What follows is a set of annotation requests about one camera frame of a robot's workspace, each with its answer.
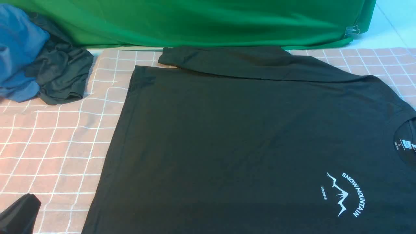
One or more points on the metal binder clip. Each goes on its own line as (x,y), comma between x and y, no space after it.
(352,31)

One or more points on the dark gray long-sleeve top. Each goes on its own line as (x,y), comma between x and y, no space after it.
(255,140)

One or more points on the blue crumpled garment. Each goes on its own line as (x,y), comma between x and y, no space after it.
(20,43)

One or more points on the green backdrop cloth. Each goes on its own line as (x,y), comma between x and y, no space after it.
(291,24)

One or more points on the dark gray crumpled garment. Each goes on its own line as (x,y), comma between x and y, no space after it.
(61,68)

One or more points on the pink checkered tablecloth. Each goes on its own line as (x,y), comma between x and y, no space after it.
(57,152)

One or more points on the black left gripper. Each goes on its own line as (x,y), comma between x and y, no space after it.
(20,216)

